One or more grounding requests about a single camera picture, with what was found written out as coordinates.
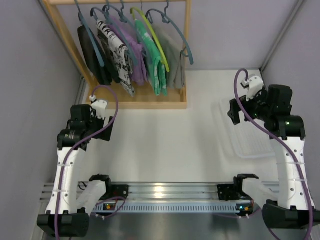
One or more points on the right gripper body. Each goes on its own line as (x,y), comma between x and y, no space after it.
(235,110)

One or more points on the green tie-dye trousers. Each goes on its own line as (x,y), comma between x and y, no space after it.
(156,71)

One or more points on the grey trousers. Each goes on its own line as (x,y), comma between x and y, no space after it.
(175,78)

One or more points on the lime green hanger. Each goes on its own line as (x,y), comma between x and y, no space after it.
(156,40)

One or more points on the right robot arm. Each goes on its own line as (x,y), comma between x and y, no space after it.
(269,109)

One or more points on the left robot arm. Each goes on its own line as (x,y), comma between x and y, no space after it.
(68,213)

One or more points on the black and white patterned trousers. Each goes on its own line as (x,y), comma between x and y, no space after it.
(117,51)

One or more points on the white plastic basket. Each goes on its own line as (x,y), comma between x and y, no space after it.
(243,140)

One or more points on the wooden clothes rack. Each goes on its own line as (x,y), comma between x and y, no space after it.
(144,98)

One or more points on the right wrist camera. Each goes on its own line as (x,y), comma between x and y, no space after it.
(253,84)

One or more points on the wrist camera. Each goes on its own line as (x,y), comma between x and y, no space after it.
(253,84)
(99,106)

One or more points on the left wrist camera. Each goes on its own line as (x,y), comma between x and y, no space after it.
(99,106)

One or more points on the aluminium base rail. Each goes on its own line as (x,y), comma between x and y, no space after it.
(147,191)

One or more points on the grey slotted cable duct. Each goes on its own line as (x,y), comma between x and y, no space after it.
(167,207)

